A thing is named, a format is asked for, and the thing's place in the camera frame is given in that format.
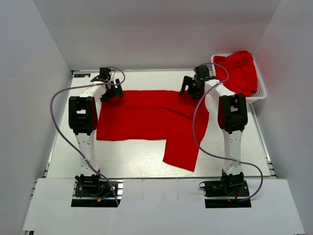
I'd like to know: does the red t shirt pile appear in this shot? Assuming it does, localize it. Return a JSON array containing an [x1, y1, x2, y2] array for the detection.
[[213, 50, 257, 97]]

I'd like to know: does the white plastic basket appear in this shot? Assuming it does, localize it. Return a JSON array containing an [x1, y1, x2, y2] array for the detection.
[[210, 54, 267, 104]]

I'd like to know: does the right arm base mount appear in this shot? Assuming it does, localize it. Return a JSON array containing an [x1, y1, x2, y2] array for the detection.
[[199, 179, 252, 209]]

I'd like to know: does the small dark table label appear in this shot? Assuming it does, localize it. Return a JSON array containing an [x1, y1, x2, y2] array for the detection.
[[74, 73, 91, 78]]

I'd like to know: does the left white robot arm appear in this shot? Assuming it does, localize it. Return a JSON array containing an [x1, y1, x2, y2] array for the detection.
[[68, 67, 124, 177]]

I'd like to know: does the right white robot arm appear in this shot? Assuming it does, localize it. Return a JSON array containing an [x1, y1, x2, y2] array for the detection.
[[180, 63, 248, 195]]

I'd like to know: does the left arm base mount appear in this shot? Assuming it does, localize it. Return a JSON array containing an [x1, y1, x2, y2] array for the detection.
[[71, 174, 123, 208]]

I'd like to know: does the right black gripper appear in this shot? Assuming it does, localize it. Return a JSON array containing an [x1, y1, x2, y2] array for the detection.
[[179, 75, 204, 99]]

